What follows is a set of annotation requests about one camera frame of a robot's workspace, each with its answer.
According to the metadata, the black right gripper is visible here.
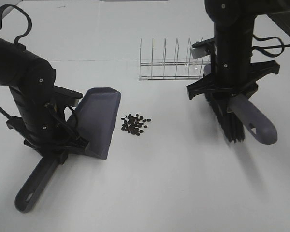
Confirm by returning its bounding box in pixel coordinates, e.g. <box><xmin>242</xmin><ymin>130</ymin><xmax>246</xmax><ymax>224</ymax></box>
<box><xmin>186</xmin><ymin>60</ymin><xmax>280</xmax><ymax>99</ymax></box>

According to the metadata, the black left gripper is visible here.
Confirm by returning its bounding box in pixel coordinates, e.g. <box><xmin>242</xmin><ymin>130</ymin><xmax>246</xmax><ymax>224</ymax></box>
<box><xmin>6</xmin><ymin>96</ymin><xmax>89</xmax><ymax>156</ymax></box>

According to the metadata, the grey brush with black bristles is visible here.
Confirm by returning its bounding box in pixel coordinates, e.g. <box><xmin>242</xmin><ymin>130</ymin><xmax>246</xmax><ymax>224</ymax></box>
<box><xmin>204</xmin><ymin>83</ymin><xmax>278</xmax><ymax>145</ymax></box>

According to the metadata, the grey plastic dustpan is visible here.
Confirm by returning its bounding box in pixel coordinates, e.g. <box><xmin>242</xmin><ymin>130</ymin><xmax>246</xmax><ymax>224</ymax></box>
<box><xmin>14</xmin><ymin>87</ymin><xmax>121</xmax><ymax>213</ymax></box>

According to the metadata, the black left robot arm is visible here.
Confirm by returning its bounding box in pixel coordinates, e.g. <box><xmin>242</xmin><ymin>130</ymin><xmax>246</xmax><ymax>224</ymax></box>
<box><xmin>0</xmin><ymin>38</ymin><xmax>88</xmax><ymax>156</ymax></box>

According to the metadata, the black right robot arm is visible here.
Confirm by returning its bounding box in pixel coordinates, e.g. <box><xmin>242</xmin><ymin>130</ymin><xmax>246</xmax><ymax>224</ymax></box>
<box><xmin>186</xmin><ymin>0</ymin><xmax>290</xmax><ymax>102</ymax></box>

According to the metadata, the pile of coffee beans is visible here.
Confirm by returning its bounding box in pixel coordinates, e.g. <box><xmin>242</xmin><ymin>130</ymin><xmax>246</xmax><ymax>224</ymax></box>
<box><xmin>121</xmin><ymin>114</ymin><xmax>152</xmax><ymax>136</ymax></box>

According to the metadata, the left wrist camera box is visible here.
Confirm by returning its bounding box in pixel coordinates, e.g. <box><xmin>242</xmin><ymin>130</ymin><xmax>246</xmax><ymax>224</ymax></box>
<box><xmin>54</xmin><ymin>86</ymin><xmax>84</xmax><ymax>107</ymax></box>

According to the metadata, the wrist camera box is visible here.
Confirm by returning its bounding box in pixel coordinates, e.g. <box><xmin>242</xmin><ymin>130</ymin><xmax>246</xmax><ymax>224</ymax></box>
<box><xmin>54</xmin><ymin>86</ymin><xmax>84</xmax><ymax>107</ymax></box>
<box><xmin>190</xmin><ymin>38</ymin><xmax>215</xmax><ymax>59</ymax></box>

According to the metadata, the metal wire dish rack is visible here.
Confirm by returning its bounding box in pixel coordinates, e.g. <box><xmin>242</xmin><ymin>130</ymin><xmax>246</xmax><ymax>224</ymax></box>
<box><xmin>138</xmin><ymin>38</ymin><xmax>211</xmax><ymax>81</ymax></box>

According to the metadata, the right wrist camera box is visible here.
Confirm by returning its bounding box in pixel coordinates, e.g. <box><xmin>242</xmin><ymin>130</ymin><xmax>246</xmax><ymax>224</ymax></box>
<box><xmin>190</xmin><ymin>38</ymin><xmax>215</xmax><ymax>59</ymax></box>

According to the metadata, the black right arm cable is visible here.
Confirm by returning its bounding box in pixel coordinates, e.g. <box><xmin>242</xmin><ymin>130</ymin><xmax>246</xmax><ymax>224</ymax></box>
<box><xmin>251</xmin><ymin>35</ymin><xmax>290</xmax><ymax>58</ymax></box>

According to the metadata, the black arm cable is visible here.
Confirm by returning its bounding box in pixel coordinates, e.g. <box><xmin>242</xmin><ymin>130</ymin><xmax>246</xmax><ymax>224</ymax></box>
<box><xmin>0</xmin><ymin>4</ymin><xmax>32</xmax><ymax>46</ymax></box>
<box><xmin>251</xmin><ymin>35</ymin><xmax>290</xmax><ymax>58</ymax></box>

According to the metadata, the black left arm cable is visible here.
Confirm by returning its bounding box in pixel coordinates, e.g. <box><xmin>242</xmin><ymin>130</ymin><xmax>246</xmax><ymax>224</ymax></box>
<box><xmin>0</xmin><ymin>4</ymin><xmax>32</xmax><ymax>46</ymax></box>

